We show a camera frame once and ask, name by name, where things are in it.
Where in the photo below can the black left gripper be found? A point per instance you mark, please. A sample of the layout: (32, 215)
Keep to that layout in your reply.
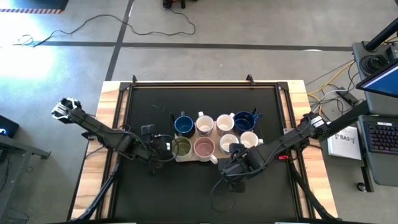
(157, 146)

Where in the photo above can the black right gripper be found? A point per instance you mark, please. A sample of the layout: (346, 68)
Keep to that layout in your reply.
(234, 168)

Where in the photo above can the white mug green leaf pattern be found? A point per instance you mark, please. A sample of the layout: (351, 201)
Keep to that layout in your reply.
(226, 141)

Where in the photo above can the white mug blue pattern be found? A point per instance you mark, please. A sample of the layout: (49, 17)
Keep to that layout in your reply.
(248, 140)

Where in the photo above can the wooden board rack black legs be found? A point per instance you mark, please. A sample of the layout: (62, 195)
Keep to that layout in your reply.
(220, 156)

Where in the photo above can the white mug purple pattern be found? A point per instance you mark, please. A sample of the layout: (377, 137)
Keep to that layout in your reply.
(224, 124)

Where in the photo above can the dark navy mug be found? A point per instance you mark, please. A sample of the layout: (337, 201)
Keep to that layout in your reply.
(244, 122)

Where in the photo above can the cream mug pink inside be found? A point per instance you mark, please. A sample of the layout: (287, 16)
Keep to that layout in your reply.
(204, 147)

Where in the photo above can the teal blue mug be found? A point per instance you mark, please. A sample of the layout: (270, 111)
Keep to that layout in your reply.
(184, 126)

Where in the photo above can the white mug blue floral print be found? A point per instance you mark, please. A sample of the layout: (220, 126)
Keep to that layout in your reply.
(204, 125)

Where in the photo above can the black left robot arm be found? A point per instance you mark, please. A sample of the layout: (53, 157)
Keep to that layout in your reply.
(99, 132)

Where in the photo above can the black table mat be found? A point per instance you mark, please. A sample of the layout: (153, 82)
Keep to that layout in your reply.
(186, 193)

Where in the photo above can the white booklet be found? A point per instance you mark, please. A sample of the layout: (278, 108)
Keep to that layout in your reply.
(343, 143)

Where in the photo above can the black support beam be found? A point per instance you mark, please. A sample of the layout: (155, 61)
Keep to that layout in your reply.
(348, 119)

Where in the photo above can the black power strip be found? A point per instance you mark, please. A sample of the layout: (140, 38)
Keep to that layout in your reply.
(348, 98)

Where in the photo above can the grey metal stand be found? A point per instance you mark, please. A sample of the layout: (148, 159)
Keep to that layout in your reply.
(28, 149)

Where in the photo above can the black caster wheel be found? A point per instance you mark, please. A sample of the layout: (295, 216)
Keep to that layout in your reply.
(361, 186)

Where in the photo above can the black floor device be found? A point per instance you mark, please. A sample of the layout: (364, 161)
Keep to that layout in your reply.
(169, 3)

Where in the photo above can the grey equipment cart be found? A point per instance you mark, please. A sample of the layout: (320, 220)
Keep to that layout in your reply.
(382, 171)

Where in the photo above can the black keyboard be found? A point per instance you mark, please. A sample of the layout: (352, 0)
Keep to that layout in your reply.
(384, 138)

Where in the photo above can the black box blue light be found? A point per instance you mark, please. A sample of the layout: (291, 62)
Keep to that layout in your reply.
(7, 126)

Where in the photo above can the blue lit monitor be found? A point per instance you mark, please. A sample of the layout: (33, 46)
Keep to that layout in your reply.
(384, 82)

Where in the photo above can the dark mat hazard stripe edge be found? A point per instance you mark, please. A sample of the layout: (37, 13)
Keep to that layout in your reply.
(37, 4)

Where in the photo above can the black pole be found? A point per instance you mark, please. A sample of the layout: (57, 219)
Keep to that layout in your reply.
(382, 35)

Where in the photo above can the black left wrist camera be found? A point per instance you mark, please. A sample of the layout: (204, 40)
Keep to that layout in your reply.
(148, 129)

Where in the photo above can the black frame clamp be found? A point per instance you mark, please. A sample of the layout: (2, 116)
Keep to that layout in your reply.
(250, 79)
(134, 79)

